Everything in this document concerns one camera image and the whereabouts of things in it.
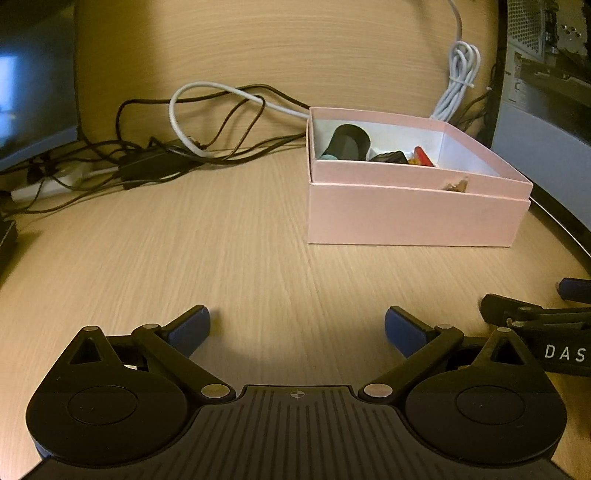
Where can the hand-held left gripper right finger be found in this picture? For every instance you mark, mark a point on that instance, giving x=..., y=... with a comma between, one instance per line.
x=404, y=332

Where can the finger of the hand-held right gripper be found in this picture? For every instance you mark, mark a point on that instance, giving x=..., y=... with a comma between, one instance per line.
x=577, y=290
x=505, y=311

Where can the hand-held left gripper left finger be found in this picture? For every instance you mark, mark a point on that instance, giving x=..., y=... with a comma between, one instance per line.
x=194, y=330

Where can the pink cardboard box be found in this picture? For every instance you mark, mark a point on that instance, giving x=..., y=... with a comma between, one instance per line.
x=415, y=217

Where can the red printed lighter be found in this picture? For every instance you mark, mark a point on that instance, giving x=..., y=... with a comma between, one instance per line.
x=422, y=157

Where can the black power brick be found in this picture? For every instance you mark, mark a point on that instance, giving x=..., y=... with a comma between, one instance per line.
x=154, y=166

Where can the computer tower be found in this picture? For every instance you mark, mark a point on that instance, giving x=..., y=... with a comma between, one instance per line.
x=545, y=101

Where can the white power strip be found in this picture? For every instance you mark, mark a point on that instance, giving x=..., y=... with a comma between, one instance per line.
x=41, y=187

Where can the computer monitor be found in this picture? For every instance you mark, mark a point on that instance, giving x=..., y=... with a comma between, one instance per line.
x=37, y=83

